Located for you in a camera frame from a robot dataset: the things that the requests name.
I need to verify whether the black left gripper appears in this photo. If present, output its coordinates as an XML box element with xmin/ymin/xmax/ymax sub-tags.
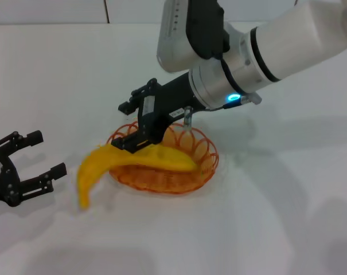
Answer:
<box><xmin>0</xmin><ymin>129</ymin><xmax>68</xmax><ymax>208</ymax></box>

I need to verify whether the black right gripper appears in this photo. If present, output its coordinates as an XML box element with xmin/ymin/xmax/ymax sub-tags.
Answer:
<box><xmin>111</xmin><ymin>72</ymin><xmax>205</xmax><ymax>153</ymax></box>

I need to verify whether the yellow banana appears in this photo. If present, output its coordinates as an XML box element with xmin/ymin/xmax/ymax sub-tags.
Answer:
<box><xmin>76</xmin><ymin>142</ymin><xmax>199</xmax><ymax>211</ymax></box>

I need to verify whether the orange wire basket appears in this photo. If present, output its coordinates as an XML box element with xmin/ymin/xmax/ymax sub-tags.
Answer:
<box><xmin>106</xmin><ymin>120</ymin><xmax>220</xmax><ymax>195</ymax></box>

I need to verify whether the silver cylindrical connector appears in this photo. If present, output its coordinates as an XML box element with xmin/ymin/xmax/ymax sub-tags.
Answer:
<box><xmin>183</xmin><ymin>106</ymin><xmax>193</xmax><ymax>129</ymax></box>

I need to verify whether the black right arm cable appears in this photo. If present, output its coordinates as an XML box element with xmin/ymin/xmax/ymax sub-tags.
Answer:
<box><xmin>217</xmin><ymin>56</ymin><xmax>244</xmax><ymax>97</ymax></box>

